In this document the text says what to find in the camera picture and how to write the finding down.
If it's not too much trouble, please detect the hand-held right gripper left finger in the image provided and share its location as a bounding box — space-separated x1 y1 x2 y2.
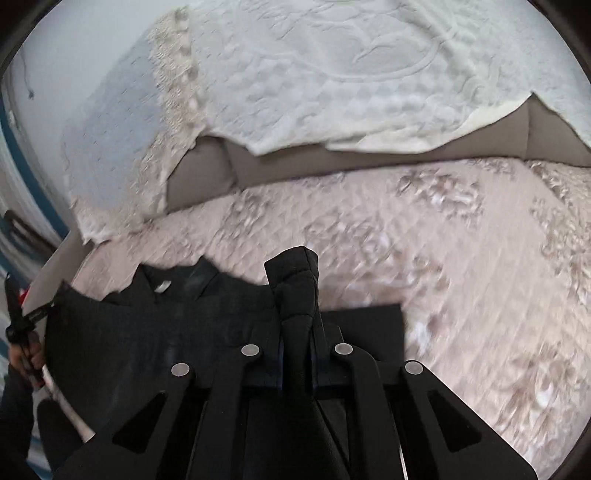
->
55 342 283 480

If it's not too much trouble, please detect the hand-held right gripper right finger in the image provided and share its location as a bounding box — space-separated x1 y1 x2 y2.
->
314 342 540 480

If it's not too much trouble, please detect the black jacket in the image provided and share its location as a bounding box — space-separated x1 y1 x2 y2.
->
44 247 407 480

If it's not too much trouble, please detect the person's left hand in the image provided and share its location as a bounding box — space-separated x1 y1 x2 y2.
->
8 340 46 380

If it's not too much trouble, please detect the person's dark clothing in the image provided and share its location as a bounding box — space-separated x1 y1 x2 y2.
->
0 364 93 476

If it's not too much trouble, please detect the pink quilted sofa mat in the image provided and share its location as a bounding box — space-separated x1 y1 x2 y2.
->
69 157 591 480

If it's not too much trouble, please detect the grey sofa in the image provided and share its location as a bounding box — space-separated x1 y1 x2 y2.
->
23 92 591 315

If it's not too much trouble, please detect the blue quilted lace cover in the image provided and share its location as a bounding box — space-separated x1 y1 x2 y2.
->
60 9 204 245

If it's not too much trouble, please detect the white quilted sofa cover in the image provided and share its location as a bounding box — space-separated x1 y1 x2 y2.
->
180 0 591 155

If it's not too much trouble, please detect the white strap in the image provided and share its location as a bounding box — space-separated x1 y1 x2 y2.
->
41 367 95 440

